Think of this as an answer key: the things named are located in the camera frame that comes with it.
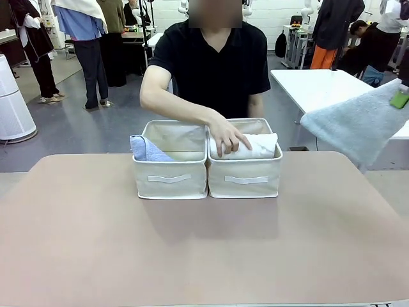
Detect white table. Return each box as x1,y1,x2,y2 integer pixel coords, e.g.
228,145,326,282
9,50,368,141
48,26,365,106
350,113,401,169
270,68,409,143

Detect person's right hand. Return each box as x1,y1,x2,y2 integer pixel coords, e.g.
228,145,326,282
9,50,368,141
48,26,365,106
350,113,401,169
209,117,253,158

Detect bystander in black vest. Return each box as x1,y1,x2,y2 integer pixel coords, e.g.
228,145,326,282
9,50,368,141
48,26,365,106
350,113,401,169
8,0,66,104

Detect bystander in white shirt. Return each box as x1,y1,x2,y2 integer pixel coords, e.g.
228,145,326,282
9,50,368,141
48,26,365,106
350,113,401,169
375,0,409,44

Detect white cylindrical air purifier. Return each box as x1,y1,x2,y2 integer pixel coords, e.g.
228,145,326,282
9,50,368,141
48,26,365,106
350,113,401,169
0,53,38,141

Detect bystander in olive top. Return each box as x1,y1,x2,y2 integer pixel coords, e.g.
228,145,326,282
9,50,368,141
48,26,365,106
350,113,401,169
97,0,128,88

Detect bystander in orange trousers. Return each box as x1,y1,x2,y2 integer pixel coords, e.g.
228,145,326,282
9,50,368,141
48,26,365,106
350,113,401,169
310,0,366,70

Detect white towel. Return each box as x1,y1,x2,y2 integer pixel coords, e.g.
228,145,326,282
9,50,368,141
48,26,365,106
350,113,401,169
209,132,279,160

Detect black backpack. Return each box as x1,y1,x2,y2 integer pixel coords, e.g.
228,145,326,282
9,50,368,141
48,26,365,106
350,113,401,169
275,31,288,59

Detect bystander in blue shirt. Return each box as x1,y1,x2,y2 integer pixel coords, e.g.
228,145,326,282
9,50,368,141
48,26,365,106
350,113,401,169
52,0,112,109

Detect periwinkle blue towel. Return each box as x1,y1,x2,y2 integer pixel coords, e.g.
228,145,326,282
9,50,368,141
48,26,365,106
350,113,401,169
129,134,175,162

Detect beige fabric storage basket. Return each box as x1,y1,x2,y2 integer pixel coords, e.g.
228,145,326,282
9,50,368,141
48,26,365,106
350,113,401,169
132,120,208,200
206,117,284,199

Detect seated person black t-shirt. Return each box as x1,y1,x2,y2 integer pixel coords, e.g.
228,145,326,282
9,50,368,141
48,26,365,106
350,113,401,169
139,0,272,122

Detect grey metal workbench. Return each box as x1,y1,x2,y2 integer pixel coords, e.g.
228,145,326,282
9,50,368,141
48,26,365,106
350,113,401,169
281,24,317,70

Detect person's right forearm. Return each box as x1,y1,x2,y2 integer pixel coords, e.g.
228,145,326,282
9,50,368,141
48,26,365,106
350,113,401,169
139,91,221,129

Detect seated bystander black hoodie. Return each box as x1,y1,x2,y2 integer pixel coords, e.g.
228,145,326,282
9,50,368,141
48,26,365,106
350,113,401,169
337,19,400,74

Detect pale grey-blue terry towel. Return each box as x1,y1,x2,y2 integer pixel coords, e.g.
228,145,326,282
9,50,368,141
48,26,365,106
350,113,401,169
300,78,409,167

